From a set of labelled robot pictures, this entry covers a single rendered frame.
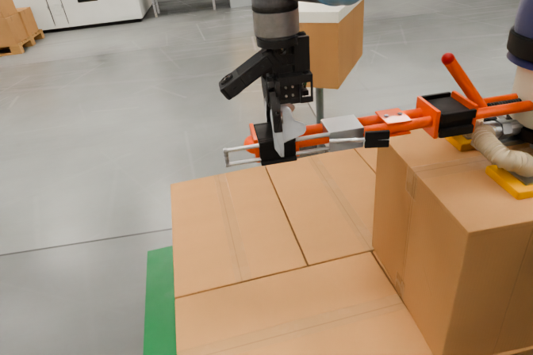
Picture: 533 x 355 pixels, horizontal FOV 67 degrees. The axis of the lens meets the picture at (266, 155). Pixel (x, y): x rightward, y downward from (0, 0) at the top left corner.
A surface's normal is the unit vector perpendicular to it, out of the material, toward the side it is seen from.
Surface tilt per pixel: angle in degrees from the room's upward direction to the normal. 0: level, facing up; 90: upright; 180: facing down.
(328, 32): 90
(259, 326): 0
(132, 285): 0
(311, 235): 0
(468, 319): 90
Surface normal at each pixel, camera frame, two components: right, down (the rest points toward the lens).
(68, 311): -0.09, -0.85
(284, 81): 0.15, 0.51
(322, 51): -0.40, 0.51
